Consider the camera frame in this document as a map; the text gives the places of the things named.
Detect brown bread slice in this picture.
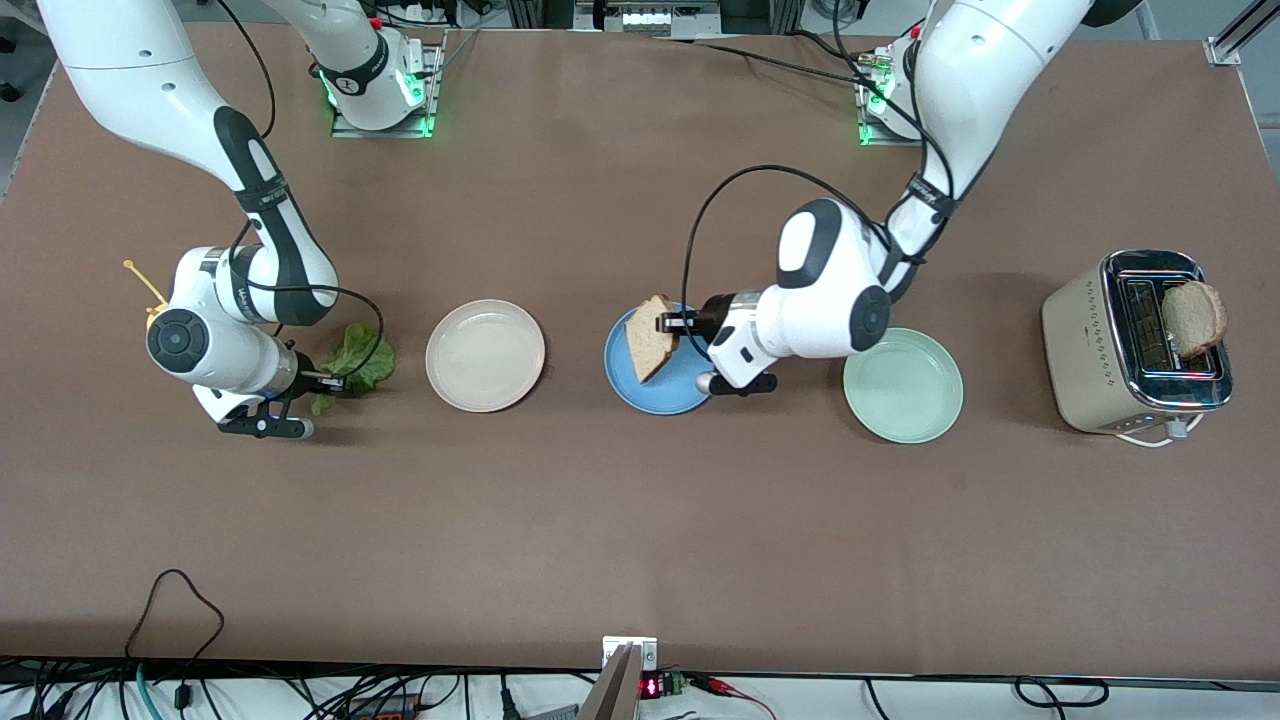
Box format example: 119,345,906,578
1160,281,1229,360
625,294,683,386

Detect green lettuce leaf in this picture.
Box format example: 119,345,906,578
308,322,397,416

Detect yellow squeeze bottle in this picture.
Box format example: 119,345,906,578
123,259,173,329

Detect blue plate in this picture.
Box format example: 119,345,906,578
604,302,713,416

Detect cream white plate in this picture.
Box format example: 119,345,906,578
425,299,547,413

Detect pale green plate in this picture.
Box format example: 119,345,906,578
842,328,965,445

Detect white and black control box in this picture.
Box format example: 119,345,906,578
573,0,723,37

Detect cream and chrome toaster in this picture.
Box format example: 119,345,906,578
1041,249,1235,435

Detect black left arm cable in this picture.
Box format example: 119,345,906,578
682,165,961,363

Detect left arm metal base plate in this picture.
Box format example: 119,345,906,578
855,40,926,148

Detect black looped cable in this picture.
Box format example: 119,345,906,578
125,569,226,663

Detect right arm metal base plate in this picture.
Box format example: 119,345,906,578
330,30,447,139

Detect black cable to arm base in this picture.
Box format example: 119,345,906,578
655,35,886,86

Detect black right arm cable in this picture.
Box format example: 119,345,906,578
215,0,387,401

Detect silver mounting bracket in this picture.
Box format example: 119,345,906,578
602,636,659,673

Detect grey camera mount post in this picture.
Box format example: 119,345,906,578
577,643,642,720

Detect white toaster power cable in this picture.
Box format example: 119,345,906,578
1113,415,1206,448

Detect black coiled cable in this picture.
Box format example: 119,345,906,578
1013,677,1111,709

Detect aluminium frame extrusion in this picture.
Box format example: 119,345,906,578
1215,0,1280,59

